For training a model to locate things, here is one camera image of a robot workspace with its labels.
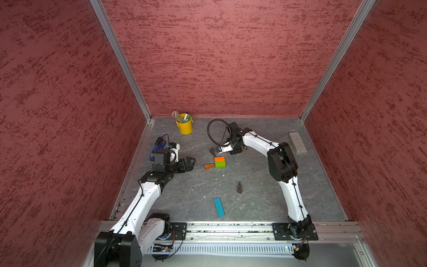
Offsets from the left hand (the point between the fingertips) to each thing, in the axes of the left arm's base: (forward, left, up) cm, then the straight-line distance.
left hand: (187, 164), depth 83 cm
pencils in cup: (+31, +10, +3) cm, 33 cm away
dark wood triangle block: (-9, -27, -10) cm, 30 cm away
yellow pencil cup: (+30, +6, -7) cm, 32 cm away
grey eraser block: (+23, -68, -10) cm, 72 cm away
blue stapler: (+19, +22, -10) cm, 31 cm away
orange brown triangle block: (+4, -10, -10) cm, 15 cm away
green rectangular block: (+6, -17, -11) cm, 21 cm away
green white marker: (+35, +5, -2) cm, 36 cm away
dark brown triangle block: (+15, -12, -12) cm, 23 cm away
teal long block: (-18, -17, -11) cm, 27 cm away
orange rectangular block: (+9, -17, -10) cm, 22 cm away
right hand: (+18, -24, -11) cm, 32 cm away
